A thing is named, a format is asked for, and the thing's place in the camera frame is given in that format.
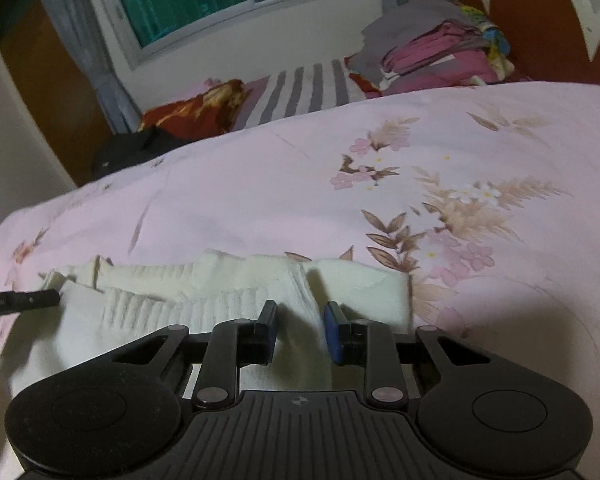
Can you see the brown wooden wardrobe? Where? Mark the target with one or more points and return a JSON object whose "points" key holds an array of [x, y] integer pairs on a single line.
{"points": [[45, 100]]}

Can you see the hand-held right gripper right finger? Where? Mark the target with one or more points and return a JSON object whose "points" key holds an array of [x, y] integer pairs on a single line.
{"points": [[334, 335]]}

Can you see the sliding glass window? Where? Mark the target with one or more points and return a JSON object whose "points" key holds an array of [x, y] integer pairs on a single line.
{"points": [[180, 0]]}

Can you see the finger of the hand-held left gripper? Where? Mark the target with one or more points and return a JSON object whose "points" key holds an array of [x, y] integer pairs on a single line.
{"points": [[25, 301]]}

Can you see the red and white headboard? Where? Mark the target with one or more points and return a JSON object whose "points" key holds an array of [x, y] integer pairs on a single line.
{"points": [[540, 25]]}

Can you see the white knitted sweater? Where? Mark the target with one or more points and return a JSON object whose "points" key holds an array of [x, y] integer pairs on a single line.
{"points": [[145, 305]]}

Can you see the black cloth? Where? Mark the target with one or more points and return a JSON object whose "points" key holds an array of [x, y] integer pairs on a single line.
{"points": [[135, 152]]}

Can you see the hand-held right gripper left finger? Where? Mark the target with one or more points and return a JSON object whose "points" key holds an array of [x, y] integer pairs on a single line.
{"points": [[266, 335]]}

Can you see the pile of folded clothes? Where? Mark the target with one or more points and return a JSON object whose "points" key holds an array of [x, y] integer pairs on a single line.
{"points": [[430, 50]]}

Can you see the pink floral bed sheet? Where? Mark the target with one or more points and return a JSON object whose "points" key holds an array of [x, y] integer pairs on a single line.
{"points": [[280, 185]]}

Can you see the red patterned cloth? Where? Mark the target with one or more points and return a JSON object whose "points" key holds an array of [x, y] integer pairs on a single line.
{"points": [[195, 112]]}

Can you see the grey striped cloth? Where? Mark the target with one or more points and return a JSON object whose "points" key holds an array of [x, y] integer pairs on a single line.
{"points": [[305, 90]]}

